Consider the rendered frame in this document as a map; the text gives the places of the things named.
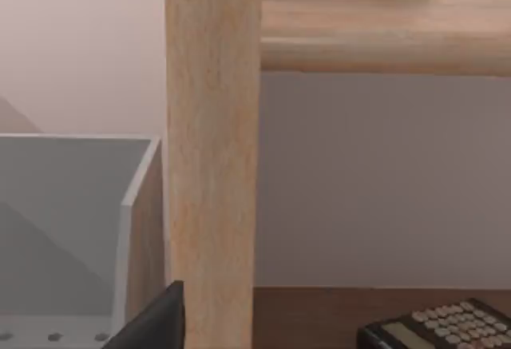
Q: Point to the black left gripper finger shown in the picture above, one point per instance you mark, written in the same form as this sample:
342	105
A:
159	321

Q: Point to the wooden open shelf unit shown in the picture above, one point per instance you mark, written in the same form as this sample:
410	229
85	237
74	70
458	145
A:
213	157

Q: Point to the pulled-out drawer with grey inside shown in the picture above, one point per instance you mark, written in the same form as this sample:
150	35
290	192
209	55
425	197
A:
76	237

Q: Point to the black calculator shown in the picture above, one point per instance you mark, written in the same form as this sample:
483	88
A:
443	327

